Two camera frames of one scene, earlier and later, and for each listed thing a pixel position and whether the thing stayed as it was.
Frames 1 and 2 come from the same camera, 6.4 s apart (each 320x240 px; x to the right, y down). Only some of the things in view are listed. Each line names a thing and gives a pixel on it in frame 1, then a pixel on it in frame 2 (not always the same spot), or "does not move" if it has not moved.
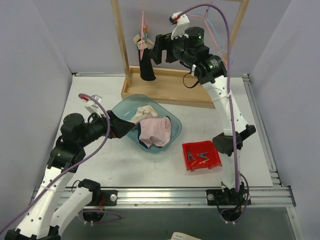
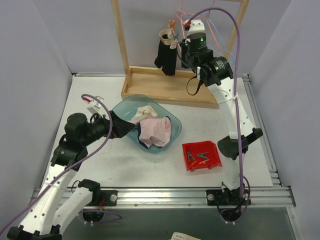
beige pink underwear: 144,112 does not move
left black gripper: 111,124 does not move
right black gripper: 167,46 to 184,53
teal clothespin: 201,155 does not move
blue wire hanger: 205,16 to 222,44
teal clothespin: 189,156 does not move
